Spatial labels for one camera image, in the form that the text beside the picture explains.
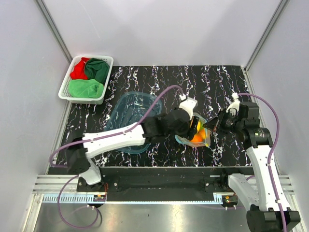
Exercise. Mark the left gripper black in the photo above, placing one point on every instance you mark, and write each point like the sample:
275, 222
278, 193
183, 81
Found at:
191, 131

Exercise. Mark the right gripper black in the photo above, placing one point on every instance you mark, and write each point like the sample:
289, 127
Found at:
212, 123

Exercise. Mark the clear zip top bag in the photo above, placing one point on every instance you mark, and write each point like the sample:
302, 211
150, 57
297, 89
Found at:
184, 141

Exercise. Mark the yellow fake lemon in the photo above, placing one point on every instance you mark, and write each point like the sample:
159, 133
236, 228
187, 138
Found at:
199, 126

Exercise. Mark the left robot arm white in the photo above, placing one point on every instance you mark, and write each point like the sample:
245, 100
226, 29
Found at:
153, 129

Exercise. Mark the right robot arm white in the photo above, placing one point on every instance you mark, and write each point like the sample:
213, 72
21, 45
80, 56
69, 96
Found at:
267, 209

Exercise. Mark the orange fake orange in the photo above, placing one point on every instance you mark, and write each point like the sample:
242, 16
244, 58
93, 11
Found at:
200, 137

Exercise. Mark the black marble pattern mat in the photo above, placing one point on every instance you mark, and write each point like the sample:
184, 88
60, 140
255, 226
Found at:
210, 85

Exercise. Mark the blue translucent plastic tub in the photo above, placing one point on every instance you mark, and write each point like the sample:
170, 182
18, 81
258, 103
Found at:
130, 108

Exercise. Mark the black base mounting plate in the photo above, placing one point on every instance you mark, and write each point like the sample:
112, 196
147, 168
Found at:
161, 185

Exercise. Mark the dark green cloth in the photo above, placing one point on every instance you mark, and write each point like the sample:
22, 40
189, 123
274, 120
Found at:
96, 69

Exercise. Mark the white plastic basket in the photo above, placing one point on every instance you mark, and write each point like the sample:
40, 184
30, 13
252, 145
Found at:
64, 93

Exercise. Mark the light green cloth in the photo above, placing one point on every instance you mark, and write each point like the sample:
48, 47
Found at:
85, 88

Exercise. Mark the red cloth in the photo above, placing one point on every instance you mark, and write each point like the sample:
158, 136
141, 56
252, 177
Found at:
78, 71

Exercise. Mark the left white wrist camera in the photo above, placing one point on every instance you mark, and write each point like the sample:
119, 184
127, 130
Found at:
188, 104

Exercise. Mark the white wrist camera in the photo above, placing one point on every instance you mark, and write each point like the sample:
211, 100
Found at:
233, 108
188, 104

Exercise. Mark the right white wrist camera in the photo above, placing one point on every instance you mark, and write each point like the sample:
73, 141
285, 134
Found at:
233, 108

